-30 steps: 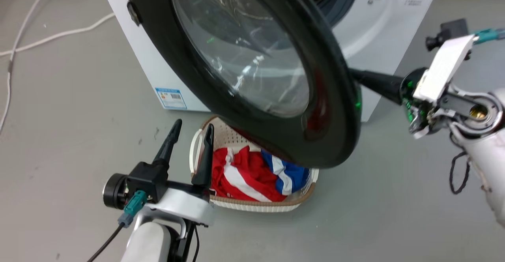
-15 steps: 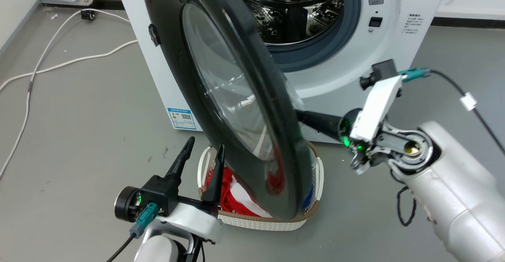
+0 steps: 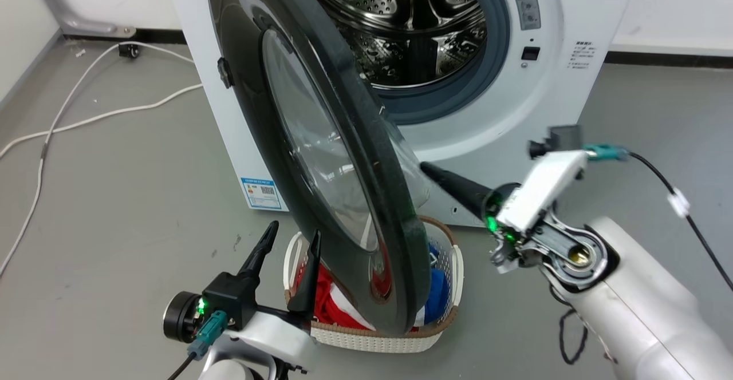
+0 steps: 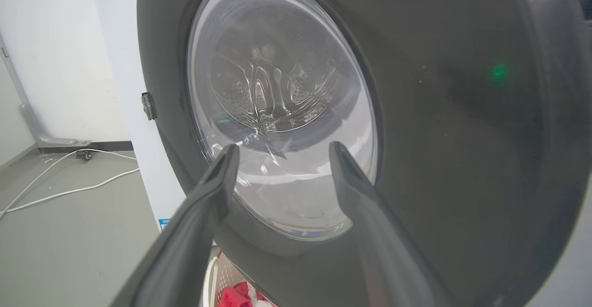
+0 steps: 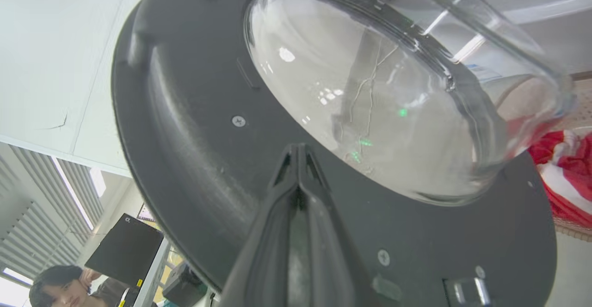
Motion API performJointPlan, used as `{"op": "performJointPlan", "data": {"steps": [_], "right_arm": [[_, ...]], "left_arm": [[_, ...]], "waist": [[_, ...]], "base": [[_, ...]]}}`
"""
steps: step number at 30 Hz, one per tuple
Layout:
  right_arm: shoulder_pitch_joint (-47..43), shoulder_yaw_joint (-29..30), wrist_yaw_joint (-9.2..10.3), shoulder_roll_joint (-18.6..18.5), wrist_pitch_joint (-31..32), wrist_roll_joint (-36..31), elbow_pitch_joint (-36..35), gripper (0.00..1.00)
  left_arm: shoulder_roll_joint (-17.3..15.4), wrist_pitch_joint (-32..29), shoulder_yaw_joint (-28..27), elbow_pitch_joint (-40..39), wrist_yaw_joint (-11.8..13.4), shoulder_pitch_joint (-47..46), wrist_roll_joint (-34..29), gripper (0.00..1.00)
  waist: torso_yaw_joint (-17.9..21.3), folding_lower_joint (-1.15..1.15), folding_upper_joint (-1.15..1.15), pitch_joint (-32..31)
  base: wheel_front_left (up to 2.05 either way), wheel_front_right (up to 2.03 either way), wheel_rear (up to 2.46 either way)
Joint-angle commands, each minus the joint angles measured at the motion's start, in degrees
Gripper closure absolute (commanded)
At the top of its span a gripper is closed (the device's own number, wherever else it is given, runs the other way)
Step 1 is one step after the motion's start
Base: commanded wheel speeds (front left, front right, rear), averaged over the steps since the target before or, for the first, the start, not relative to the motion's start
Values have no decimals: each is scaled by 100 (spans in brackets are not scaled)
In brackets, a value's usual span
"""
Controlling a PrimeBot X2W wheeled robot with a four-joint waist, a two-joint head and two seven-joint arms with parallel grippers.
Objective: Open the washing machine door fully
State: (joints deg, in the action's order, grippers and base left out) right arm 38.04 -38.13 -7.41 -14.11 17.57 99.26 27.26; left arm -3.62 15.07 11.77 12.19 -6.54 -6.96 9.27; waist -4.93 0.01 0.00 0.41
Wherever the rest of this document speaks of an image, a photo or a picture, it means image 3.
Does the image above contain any white front-load washing machine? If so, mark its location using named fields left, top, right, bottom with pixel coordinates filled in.
left=162, top=0, right=642, bottom=229

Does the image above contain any white floor cable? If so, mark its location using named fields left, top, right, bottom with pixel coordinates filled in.
left=0, top=82, right=204, bottom=161
left=0, top=41, right=196, bottom=278

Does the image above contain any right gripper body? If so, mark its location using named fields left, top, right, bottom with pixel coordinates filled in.
left=483, top=150, right=590, bottom=240

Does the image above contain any grey metal floor bracket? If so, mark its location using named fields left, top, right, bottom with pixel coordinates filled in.
left=29, top=0, right=137, bottom=39

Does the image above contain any grey rubber door gasket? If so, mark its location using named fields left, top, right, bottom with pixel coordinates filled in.
left=291, top=0, right=511, bottom=126

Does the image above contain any thin black cable loop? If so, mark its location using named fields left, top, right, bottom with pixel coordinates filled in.
left=550, top=286, right=591, bottom=366

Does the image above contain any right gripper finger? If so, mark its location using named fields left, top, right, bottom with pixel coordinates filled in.
left=419, top=161, right=494, bottom=221

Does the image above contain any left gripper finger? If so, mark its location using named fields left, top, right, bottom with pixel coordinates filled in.
left=286, top=229, right=322, bottom=315
left=237, top=220, right=280, bottom=289

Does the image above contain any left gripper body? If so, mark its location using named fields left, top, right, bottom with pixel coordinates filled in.
left=203, top=273, right=317, bottom=373

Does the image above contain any red garment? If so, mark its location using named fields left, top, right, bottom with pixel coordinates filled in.
left=294, top=262, right=397, bottom=333

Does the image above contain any grey warning sticker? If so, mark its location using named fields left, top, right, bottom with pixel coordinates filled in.
left=509, top=0, right=542, bottom=31

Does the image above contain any blue garment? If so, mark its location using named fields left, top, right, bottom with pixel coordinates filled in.
left=423, top=243, right=451, bottom=324

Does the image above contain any blue energy label sticker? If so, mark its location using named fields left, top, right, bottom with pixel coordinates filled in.
left=240, top=176, right=283, bottom=211

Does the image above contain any black cable teal connector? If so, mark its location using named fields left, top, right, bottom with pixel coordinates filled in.
left=583, top=144, right=733, bottom=292
left=167, top=310, right=227, bottom=380

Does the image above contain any white woven laundry basket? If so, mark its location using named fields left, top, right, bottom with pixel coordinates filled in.
left=283, top=215, right=465, bottom=354

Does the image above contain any perforated steel washer drum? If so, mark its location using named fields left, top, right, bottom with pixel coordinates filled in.
left=308, top=0, right=488, bottom=90

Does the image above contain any round black glass washer door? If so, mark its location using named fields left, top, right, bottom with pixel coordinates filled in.
left=206, top=0, right=433, bottom=336

